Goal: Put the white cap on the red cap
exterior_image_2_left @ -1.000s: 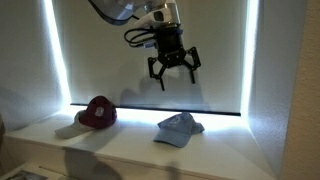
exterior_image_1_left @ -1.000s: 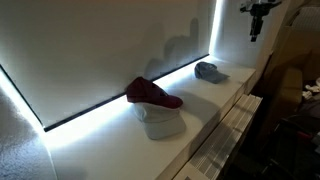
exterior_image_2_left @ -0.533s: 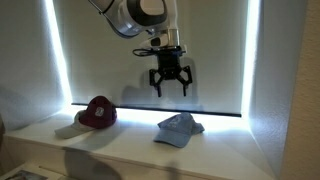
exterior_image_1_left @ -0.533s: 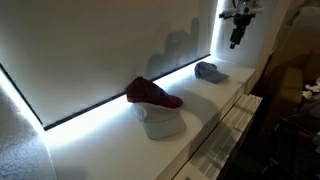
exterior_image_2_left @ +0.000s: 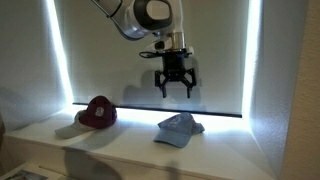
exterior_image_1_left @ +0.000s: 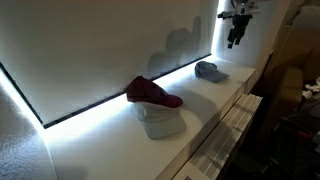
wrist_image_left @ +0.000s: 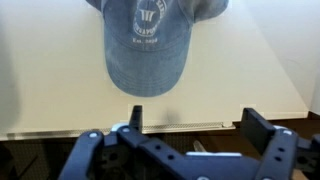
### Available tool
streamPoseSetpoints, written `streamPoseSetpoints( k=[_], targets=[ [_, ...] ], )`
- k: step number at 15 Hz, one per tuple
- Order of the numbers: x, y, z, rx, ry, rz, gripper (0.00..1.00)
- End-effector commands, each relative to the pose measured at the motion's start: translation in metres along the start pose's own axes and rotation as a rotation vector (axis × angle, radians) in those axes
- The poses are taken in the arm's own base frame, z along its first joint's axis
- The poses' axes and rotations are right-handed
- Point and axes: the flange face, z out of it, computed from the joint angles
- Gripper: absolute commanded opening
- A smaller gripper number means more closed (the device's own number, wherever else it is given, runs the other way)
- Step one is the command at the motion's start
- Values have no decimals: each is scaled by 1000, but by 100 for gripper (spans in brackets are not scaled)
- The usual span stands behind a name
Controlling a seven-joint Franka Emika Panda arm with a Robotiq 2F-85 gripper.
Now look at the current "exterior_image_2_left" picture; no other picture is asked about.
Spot printed paper sheet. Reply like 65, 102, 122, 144
4, 169, 48, 180

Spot dark red baseball cap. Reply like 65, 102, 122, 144
78, 95, 118, 130

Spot light blue baseball cap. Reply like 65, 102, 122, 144
153, 112, 206, 149

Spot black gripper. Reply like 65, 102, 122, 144
154, 52, 196, 99

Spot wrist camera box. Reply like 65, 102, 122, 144
153, 39, 167, 51

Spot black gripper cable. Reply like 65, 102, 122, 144
138, 50, 165, 60

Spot white baseball cap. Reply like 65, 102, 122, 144
54, 109, 98, 140

